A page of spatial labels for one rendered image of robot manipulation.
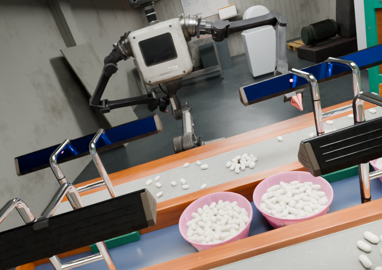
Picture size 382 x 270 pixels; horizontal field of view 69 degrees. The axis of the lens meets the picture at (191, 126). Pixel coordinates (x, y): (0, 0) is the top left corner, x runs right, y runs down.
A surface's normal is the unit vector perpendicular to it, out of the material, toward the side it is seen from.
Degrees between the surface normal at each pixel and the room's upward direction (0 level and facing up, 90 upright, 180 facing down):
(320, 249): 0
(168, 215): 90
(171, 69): 90
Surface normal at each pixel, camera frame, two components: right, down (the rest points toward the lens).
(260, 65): -0.04, 0.37
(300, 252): -0.29, -0.90
